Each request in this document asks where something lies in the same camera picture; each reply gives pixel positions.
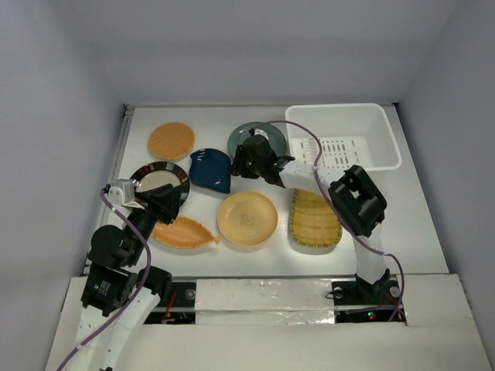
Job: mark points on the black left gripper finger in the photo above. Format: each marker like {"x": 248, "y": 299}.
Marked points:
{"x": 174, "y": 199}
{"x": 155, "y": 195}
{"x": 242, "y": 164}

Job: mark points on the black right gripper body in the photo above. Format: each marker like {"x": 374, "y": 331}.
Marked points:
{"x": 160, "y": 204}

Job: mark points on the orange fish-shaped woven basket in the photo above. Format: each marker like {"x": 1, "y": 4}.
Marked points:
{"x": 183, "y": 234}

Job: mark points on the dark blue leaf plate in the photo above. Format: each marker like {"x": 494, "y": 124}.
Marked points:
{"x": 211, "y": 169}

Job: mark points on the yellow round plastic plate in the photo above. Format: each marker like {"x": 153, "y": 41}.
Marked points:
{"x": 247, "y": 219}

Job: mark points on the green yellow bamboo tray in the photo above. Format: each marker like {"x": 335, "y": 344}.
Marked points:
{"x": 311, "y": 221}

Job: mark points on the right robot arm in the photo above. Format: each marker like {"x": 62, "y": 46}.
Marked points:
{"x": 350, "y": 194}

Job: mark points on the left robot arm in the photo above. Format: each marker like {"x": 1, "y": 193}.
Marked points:
{"x": 122, "y": 286}

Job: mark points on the white plastic bin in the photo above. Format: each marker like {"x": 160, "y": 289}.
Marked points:
{"x": 343, "y": 135}

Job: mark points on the striped rim round plate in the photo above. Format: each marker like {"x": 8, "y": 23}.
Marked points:
{"x": 156, "y": 174}

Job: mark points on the teal round ceramic plate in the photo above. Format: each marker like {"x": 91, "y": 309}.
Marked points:
{"x": 276, "y": 139}

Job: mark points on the round orange woven plate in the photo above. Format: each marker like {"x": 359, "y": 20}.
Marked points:
{"x": 171, "y": 141}

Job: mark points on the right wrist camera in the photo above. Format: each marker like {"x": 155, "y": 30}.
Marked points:
{"x": 259, "y": 132}

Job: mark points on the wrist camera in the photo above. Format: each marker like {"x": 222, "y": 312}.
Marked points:
{"x": 121, "y": 192}
{"x": 259, "y": 132}

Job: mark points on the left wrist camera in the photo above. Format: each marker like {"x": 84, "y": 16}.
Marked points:
{"x": 121, "y": 192}

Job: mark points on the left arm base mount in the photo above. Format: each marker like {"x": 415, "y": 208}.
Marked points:
{"x": 178, "y": 308}

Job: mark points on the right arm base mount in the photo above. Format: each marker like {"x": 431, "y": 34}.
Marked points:
{"x": 357, "y": 301}

